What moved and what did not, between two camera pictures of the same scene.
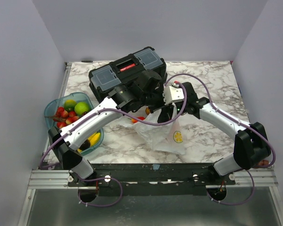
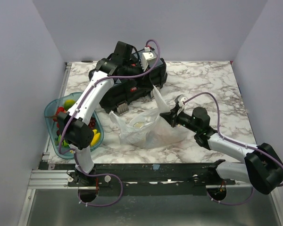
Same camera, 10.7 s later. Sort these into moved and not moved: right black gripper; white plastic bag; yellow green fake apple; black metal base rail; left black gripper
Moved: white plastic bag; left black gripper; right black gripper
Not moved: yellow green fake apple; black metal base rail
